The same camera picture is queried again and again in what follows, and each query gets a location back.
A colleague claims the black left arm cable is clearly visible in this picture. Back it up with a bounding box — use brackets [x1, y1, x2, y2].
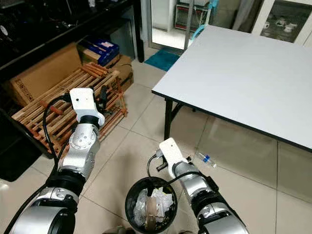
[19, 94, 74, 234]

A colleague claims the wooden slat pallet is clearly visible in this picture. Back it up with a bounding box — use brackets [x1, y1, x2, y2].
[11, 62, 128, 157]

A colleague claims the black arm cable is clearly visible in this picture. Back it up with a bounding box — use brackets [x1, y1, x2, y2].
[147, 153, 220, 193]
[19, 94, 74, 234]

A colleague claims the small brown cardboard box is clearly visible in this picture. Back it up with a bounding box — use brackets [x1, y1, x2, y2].
[78, 48, 135, 94]

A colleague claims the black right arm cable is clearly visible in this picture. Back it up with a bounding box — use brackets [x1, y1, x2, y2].
[147, 153, 220, 193]

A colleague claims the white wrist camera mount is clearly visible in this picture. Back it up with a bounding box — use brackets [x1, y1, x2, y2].
[69, 88, 106, 127]
[159, 138, 192, 177]

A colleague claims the white folding table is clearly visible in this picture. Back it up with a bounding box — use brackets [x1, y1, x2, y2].
[152, 24, 312, 153]

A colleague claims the blue printed box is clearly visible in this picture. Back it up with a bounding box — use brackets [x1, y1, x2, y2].
[78, 37, 120, 67]

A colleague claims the white crumpled plastic bag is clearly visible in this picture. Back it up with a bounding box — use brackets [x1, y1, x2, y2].
[133, 189, 148, 227]

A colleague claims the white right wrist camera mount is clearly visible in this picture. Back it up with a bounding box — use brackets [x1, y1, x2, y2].
[159, 138, 192, 177]

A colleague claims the black desk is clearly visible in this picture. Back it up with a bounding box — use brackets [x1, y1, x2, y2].
[0, 0, 145, 182]

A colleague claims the black round rubbish bin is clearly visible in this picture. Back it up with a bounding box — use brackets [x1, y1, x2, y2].
[125, 176, 179, 234]

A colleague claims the white wire rack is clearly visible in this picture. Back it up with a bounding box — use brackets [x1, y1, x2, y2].
[174, 2, 213, 33]

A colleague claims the white framed glass cabinet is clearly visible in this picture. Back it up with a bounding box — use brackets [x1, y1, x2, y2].
[253, 0, 312, 47]

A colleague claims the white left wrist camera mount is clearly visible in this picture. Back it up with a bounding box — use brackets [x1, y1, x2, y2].
[69, 88, 106, 127]

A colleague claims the large brown cardboard box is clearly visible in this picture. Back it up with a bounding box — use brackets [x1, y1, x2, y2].
[3, 42, 84, 107]

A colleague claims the clear plastic bottle blue cap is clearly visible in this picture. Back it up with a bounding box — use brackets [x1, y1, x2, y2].
[195, 152, 217, 168]

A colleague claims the teal floor mat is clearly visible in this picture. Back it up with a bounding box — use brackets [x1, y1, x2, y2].
[143, 48, 181, 73]

